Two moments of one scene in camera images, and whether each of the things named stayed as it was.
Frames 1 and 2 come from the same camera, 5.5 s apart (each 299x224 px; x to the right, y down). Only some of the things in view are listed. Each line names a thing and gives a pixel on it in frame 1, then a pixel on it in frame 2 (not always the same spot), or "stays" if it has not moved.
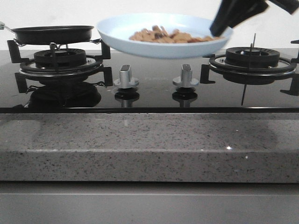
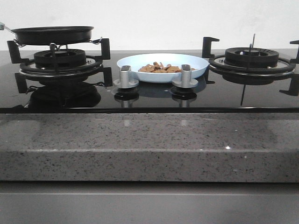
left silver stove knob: x=125 y=80 stays
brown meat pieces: x=158 y=34 to x=158 y=67
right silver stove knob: x=185 y=80 stays
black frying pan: x=51 y=35 stays
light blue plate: x=116 y=31 to x=162 y=67
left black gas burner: x=68 y=58 stays
